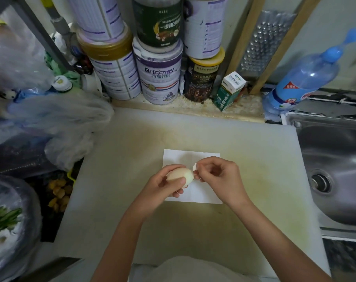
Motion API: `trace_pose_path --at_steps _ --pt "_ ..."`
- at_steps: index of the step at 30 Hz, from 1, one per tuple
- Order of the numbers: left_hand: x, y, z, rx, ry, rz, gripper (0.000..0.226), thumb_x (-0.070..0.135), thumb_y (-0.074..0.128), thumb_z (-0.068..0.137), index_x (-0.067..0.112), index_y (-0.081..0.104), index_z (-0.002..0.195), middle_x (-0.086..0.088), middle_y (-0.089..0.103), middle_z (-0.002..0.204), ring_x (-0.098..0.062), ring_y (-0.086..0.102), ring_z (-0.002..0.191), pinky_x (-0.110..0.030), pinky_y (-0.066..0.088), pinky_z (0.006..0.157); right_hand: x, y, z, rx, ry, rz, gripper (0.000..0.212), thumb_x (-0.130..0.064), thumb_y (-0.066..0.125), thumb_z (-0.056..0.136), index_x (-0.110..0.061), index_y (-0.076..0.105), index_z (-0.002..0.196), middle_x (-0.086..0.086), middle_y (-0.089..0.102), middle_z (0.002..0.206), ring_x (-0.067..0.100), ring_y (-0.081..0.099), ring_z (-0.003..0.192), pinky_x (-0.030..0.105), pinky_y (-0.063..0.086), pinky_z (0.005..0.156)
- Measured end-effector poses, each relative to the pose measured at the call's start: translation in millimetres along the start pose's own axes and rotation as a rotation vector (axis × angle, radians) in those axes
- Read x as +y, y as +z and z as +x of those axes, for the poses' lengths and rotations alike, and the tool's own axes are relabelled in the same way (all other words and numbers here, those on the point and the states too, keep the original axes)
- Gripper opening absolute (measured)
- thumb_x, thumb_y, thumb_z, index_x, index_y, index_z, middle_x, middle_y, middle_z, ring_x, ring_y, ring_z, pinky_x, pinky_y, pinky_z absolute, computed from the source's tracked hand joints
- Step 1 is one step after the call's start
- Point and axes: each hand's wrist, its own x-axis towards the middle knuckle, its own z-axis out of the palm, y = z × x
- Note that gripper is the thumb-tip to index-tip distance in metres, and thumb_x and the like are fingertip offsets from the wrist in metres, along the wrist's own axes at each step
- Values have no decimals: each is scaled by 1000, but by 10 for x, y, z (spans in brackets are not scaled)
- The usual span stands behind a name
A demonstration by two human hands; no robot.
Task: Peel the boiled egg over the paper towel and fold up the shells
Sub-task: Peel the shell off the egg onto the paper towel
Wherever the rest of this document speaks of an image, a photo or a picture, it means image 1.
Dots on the small white cap bottle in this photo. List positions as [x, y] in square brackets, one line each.
[61, 83]

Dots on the white tape roll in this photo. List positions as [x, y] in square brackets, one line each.
[91, 83]

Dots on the grey metal shelf rack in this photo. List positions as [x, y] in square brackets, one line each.
[37, 29]

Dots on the white paper sheet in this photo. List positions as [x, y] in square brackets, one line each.
[195, 193]

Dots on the person's white shirt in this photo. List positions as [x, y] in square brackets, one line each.
[189, 270]

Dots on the white purple tin gold lid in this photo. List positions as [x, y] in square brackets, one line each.
[95, 17]
[204, 29]
[116, 73]

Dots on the steel sink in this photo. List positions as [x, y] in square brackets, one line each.
[342, 149]

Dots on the white plastic cutting board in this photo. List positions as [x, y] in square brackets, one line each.
[269, 173]

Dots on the dark tin yellow lid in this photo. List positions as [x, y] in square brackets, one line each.
[200, 82]

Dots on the metal grater wooden frame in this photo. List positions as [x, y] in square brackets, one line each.
[266, 41]

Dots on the person's left forearm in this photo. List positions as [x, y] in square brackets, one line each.
[119, 249]

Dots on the white tin purple band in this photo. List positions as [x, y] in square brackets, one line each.
[159, 76]

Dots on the blue plastic bottle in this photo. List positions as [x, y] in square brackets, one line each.
[301, 82]

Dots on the yellow green basket rim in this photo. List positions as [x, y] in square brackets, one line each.
[70, 174]

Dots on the clear bag with greens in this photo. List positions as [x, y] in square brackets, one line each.
[19, 232]

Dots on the person's right hand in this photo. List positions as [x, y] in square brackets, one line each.
[228, 185]

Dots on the person's right forearm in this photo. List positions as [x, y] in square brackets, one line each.
[278, 246]

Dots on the pile of yellow dried fruits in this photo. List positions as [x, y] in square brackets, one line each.
[59, 192]

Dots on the clear plastic bag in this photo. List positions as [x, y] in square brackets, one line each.
[19, 55]

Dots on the green label jar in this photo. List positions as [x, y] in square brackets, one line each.
[157, 26]

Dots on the person's left hand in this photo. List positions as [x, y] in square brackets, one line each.
[154, 196]

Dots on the crumpled translucent plastic bag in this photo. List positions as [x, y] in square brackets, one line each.
[66, 114]

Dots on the grey metal pipe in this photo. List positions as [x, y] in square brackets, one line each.
[60, 24]

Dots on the small panda toy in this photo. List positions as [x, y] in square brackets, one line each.
[7, 94]

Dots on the green white small carton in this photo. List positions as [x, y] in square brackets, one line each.
[225, 96]

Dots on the white foil pouch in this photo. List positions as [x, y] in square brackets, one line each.
[181, 86]

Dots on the beige egg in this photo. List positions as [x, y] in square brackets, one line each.
[179, 173]

